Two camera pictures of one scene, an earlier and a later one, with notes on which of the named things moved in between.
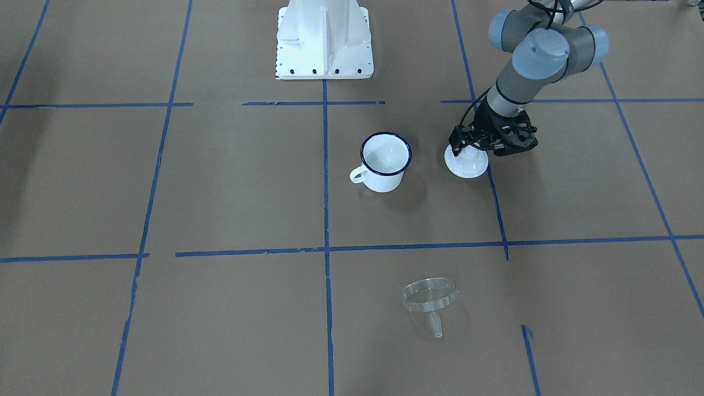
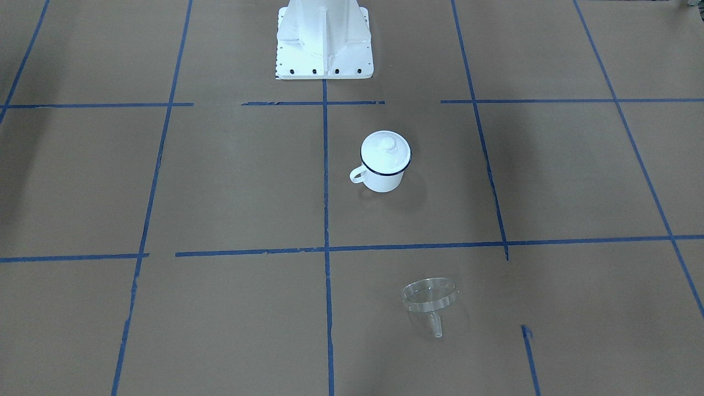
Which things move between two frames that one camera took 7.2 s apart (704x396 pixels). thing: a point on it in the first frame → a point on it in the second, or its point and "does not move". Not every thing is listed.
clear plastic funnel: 430,295 does not move
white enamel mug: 385,156 does not move
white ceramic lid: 471,163 → 385,152
